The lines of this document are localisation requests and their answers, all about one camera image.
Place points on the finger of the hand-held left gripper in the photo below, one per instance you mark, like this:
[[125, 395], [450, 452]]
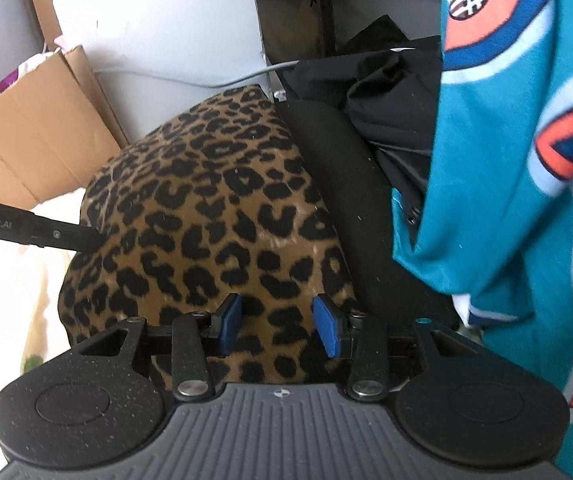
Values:
[[66, 237]]

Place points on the teal orange jersey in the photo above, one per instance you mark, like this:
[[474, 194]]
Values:
[[506, 160]]

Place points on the cream bear printed blanket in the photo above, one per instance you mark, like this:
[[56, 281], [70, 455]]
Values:
[[6, 285]]

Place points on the leopard print pants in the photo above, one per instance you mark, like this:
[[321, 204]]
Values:
[[206, 200]]

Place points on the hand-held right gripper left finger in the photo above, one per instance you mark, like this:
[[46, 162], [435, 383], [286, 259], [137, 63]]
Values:
[[231, 324]]

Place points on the flattened brown cardboard sheet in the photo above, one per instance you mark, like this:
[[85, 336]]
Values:
[[31, 135]]

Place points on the black desk frame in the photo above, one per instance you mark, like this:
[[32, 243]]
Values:
[[326, 10]]

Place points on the black crumpled jacket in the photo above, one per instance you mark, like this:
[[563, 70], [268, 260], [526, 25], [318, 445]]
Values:
[[391, 90]]

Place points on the upright cardboard panel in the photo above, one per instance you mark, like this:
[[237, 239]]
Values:
[[41, 0]]

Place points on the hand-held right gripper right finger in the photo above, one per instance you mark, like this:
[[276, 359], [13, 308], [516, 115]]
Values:
[[327, 326]]

